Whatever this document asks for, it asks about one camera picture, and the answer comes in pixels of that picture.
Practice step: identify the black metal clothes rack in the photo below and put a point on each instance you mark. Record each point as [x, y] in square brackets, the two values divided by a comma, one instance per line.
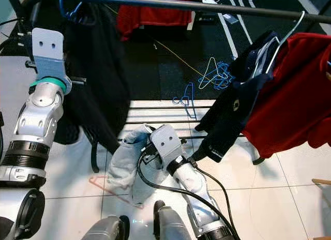
[160, 3]

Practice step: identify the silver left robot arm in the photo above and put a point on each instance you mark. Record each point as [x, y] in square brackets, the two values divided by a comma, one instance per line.
[41, 121]

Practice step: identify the navy polo with chest logo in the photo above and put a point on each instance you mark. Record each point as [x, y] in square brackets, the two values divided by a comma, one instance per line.
[230, 121]

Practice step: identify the grey robot leg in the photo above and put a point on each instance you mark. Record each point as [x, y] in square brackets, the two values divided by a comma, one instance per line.
[173, 227]
[106, 229]

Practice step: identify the plain dark polo shirt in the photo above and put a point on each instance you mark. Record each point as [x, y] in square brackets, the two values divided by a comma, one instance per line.
[98, 69]

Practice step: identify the grey left robot leg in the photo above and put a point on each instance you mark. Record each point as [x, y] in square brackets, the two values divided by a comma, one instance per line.
[106, 229]

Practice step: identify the grey right robot leg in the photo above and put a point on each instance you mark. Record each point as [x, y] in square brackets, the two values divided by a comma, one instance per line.
[173, 227]

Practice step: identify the light blue jeans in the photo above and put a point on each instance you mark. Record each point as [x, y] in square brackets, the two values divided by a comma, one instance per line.
[129, 167]

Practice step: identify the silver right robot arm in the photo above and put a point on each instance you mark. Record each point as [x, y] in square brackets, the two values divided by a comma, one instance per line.
[191, 183]

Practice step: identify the red cloth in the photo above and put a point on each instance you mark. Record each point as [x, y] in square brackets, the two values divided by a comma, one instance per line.
[150, 20]

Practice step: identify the grey upholstered ottoman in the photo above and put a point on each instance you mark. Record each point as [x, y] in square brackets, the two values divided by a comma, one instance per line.
[10, 105]

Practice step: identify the red shirt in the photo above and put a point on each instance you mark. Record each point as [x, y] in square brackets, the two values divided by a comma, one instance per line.
[289, 105]

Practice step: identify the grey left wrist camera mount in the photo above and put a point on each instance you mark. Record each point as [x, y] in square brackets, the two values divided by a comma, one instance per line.
[48, 51]

